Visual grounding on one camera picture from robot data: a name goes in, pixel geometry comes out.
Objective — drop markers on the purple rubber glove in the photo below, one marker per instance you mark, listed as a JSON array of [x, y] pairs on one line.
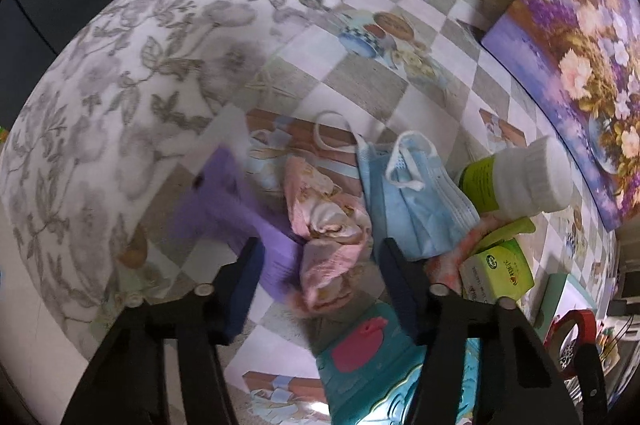
[[225, 200]]

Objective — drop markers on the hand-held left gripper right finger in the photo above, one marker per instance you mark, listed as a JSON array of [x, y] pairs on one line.
[[400, 287]]

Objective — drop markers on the pink printed cloth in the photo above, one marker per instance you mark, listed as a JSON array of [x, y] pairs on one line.
[[325, 225]]

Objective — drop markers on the grey floral tablecloth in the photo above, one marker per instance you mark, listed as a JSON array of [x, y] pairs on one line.
[[125, 80]]

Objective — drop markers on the red tape roll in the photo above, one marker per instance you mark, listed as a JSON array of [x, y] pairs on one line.
[[575, 320]]

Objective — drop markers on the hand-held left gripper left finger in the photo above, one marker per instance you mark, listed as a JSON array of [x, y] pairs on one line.
[[245, 287]]

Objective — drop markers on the small green cardboard box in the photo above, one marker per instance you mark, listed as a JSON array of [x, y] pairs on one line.
[[500, 275]]

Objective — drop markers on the checkered printed tablecloth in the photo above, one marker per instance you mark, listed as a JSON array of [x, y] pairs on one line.
[[400, 75]]

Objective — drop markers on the pale green storage box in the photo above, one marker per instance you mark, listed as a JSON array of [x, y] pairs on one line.
[[562, 300]]

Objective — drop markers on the flower painting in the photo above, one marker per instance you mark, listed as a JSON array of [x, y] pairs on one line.
[[565, 55]]

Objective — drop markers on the teal wet wipes pack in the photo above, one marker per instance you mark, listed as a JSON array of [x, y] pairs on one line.
[[360, 375]]

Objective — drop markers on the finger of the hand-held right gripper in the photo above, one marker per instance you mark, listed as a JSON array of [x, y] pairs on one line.
[[592, 380]]

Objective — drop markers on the green bottle with white cap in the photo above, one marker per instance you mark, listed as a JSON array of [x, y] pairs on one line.
[[530, 180]]

